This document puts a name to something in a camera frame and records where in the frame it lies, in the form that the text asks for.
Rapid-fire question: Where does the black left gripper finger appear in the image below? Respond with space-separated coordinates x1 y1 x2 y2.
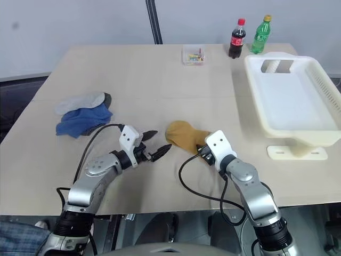
142 130 159 142
151 143 173 162

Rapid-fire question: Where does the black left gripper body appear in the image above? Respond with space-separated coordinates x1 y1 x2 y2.
133 142 157 164

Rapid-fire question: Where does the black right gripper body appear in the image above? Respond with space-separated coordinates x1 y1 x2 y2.
196 143 216 166

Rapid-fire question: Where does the mustard yellow sock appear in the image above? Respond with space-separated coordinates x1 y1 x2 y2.
165 120 214 155

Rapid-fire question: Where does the clear box of coloured bits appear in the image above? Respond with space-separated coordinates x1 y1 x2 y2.
182 44 207 66

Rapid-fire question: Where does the white plastic basket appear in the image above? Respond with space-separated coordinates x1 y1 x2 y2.
243 52 341 157

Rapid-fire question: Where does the beige table cover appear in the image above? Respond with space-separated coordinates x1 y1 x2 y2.
0 44 341 216

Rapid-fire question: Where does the blue sock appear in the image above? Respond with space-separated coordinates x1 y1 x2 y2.
55 103 114 139

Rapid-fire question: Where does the light grey sock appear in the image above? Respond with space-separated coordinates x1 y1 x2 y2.
54 90 107 116

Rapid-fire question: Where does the grey rounded housing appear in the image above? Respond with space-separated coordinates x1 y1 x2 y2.
110 241 214 256

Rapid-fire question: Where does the cola bottle with red cap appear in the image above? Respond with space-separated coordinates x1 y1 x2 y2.
228 18 247 59

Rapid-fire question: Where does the green soda bottle yellow cap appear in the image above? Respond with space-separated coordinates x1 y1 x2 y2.
251 14 273 55

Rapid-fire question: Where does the person's leg in blue jeans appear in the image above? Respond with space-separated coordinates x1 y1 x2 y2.
0 220 52 256

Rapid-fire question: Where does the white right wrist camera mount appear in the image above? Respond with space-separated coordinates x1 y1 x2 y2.
205 130 238 171

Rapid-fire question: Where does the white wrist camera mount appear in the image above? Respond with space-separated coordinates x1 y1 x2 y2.
205 130 238 171
118 125 144 167

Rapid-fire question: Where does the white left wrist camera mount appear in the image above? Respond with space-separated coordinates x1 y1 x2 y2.
118 125 144 167

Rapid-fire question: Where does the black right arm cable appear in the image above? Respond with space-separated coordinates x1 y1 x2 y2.
177 153 247 227

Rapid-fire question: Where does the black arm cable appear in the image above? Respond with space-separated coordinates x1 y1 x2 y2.
55 123 126 214
177 153 247 227

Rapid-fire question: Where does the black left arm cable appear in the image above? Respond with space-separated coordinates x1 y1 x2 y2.
55 123 126 214

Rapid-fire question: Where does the metal table frame bar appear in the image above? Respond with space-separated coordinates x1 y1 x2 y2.
93 213 136 222

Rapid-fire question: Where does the cream plastic base plate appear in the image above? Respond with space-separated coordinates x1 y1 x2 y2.
267 145 328 161

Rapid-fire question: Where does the black vertical wall strip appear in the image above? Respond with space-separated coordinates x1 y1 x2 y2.
145 0 164 45

